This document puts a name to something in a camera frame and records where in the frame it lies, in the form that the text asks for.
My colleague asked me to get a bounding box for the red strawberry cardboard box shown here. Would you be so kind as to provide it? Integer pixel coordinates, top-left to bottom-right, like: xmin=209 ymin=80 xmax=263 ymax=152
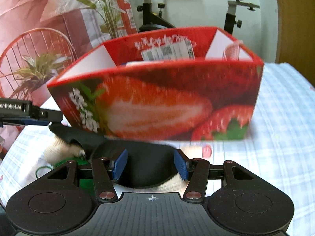
xmin=47 ymin=27 xmax=264 ymax=141

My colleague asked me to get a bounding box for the white shipping label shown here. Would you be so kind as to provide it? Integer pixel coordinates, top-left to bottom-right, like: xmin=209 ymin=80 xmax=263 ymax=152
xmin=141 ymin=40 xmax=195 ymax=61

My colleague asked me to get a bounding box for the small spiky potted plant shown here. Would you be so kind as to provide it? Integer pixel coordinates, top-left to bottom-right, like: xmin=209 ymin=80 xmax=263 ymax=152
xmin=10 ymin=52 xmax=71 ymax=100

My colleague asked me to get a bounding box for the red wire chair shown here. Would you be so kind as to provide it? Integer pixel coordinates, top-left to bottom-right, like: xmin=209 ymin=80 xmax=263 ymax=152
xmin=1 ymin=27 xmax=76 ymax=100

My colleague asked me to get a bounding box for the tall green potted plant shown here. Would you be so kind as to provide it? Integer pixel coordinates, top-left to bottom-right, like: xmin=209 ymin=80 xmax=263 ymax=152
xmin=76 ymin=0 xmax=126 ymax=39

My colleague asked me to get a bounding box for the green item under plush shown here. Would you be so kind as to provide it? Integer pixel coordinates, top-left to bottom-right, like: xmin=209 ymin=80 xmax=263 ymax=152
xmin=35 ymin=158 xmax=96 ymax=197

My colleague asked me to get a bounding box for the wooden door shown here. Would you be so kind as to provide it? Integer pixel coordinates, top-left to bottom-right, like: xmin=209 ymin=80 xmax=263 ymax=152
xmin=276 ymin=0 xmax=314 ymax=85

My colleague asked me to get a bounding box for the black exercise bike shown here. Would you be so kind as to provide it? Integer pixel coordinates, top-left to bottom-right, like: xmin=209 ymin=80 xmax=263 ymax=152
xmin=136 ymin=0 xmax=260 ymax=34

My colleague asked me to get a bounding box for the blue plaid strawberry tablecloth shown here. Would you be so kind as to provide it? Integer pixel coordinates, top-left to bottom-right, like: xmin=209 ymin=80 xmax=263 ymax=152
xmin=1 ymin=63 xmax=314 ymax=235

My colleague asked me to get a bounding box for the cream knitted item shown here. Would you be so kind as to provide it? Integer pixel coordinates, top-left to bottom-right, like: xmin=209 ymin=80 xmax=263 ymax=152
xmin=223 ymin=41 xmax=243 ymax=61

